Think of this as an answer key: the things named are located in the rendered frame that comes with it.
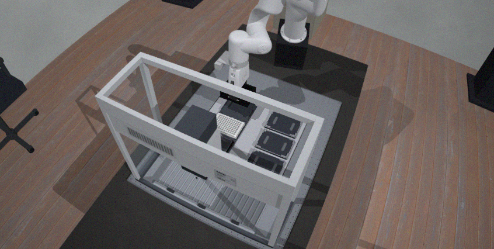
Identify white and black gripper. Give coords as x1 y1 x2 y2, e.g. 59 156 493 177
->
228 62 249 101

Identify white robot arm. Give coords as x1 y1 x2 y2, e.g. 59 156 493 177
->
214 0 328 70

